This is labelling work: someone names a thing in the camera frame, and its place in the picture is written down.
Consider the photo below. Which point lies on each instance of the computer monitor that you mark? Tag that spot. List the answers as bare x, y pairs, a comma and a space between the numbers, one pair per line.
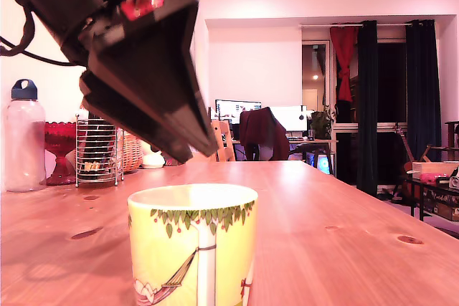
233, 110
290, 118

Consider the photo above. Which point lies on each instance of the wooden guitar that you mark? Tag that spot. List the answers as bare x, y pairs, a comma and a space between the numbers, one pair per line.
409, 168

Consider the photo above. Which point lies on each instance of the wooden chair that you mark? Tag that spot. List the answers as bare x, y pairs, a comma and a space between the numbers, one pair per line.
226, 144

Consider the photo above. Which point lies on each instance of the dark curtain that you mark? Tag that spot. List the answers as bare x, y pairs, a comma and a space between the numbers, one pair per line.
423, 87
367, 105

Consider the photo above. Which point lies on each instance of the dark board game box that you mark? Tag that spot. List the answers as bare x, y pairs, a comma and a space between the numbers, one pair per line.
443, 202

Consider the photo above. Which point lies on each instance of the green potted plant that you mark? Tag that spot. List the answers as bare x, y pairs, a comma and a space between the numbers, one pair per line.
321, 123

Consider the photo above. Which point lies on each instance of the pale wooden box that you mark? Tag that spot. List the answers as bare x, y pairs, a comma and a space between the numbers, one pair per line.
430, 168

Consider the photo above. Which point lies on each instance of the dark red jacket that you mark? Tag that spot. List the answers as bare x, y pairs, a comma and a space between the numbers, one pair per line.
261, 127

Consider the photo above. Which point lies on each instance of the red curtain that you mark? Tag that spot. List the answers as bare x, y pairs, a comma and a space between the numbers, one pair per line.
344, 51

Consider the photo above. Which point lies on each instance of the small white round camera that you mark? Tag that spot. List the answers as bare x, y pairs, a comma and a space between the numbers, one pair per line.
152, 161

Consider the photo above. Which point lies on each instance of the wooden desk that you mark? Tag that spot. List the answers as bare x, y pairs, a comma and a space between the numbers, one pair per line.
315, 141

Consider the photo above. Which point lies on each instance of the pink small object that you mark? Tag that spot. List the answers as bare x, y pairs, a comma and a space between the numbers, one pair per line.
430, 177

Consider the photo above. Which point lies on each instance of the clear bottle with blue cap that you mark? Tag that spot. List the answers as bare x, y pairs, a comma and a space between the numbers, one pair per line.
25, 141

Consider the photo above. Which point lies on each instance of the yellow tree print mug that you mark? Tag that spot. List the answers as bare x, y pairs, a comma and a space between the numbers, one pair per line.
161, 266

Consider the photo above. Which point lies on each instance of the computer tower with lit fan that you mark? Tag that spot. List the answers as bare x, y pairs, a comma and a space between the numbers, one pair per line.
324, 164

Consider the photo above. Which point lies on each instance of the small white device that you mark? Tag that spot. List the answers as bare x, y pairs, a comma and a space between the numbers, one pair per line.
454, 180

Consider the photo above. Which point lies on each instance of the black low table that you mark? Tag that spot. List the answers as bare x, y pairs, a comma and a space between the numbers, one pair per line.
421, 205

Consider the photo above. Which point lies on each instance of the red glass goblet bowl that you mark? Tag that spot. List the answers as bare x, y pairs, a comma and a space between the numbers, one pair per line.
59, 137

